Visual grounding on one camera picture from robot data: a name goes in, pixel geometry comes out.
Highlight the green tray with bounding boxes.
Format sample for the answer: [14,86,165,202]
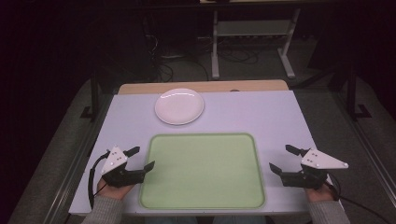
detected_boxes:
[138,133,267,210]

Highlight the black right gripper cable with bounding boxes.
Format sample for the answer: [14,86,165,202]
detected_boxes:
[323,173,396,224]

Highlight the white round plate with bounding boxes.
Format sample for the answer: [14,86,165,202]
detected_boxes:
[154,88,205,126]

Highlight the black floor cables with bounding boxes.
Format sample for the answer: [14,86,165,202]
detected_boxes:
[142,17,210,84]

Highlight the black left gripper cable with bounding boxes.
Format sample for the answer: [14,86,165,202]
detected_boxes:
[87,150,112,210]

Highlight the coiled dark floor cable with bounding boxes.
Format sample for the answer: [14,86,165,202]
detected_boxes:
[217,47,261,65]

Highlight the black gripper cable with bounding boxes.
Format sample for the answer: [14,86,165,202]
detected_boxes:
[87,150,112,210]
[323,173,396,224]

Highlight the person's left hand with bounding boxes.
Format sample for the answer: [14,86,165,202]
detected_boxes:
[96,178,135,201]

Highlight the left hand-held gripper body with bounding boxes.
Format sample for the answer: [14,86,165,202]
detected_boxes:
[100,146,147,189]

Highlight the white metal table frame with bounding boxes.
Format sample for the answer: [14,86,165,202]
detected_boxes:
[210,7,302,80]

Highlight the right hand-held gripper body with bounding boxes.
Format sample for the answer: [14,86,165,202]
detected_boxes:
[280,147,349,190]

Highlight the black metal stand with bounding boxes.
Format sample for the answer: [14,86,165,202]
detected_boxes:
[346,65,374,121]
[79,70,101,121]

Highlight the person's right hand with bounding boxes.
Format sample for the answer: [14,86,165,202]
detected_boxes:
[305,184,336,203]

